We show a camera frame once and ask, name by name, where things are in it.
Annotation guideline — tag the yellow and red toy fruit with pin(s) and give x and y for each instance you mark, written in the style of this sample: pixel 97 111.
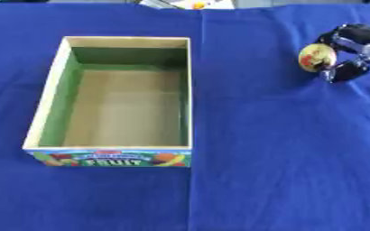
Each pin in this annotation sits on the yellow and red toy fruit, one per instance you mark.
pixel 316 57

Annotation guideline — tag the tan box with green inside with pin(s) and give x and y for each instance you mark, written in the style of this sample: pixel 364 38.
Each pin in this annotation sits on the tan box with green inside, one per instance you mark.
pixel 125 114

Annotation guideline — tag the white object with orange spot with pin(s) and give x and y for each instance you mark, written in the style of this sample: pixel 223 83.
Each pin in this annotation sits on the white object with orange spot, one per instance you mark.
pixel 189 4

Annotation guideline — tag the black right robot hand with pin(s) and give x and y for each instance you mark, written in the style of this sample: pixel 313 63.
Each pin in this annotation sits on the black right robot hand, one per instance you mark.
pixel 357 36

